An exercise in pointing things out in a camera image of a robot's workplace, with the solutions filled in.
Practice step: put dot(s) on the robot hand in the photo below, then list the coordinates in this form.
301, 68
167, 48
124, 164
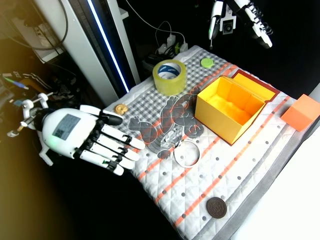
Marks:
62, 130
258, 31

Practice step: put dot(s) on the yellow cardboard box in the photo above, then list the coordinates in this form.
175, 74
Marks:
217, 117

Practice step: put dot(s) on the green round cap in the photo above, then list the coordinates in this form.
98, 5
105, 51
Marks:
207, 63

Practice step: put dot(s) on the yellow toy biscuit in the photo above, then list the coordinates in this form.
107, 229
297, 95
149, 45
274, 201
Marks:
120, 109

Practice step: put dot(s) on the white plug adapter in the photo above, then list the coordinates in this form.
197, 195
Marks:
184, 47

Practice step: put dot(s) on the green plug adapter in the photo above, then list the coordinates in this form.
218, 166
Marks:
177, 47

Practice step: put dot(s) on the white column with blue light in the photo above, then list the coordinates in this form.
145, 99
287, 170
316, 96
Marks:
87, 50

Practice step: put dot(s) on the white charger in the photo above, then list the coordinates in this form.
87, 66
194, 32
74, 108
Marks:
171, 40

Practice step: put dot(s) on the orange block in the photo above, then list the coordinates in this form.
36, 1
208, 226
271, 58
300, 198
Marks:
301, 112

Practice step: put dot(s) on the clear packing tape roll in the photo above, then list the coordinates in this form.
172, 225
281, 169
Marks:
170, 83

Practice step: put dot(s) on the grey quilt with bear print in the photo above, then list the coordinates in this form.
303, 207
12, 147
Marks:
225, 170

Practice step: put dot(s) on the brown sandwich cookie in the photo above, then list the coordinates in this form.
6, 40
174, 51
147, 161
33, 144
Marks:
216, 208

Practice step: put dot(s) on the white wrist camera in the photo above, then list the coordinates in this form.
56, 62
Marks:
228, 28

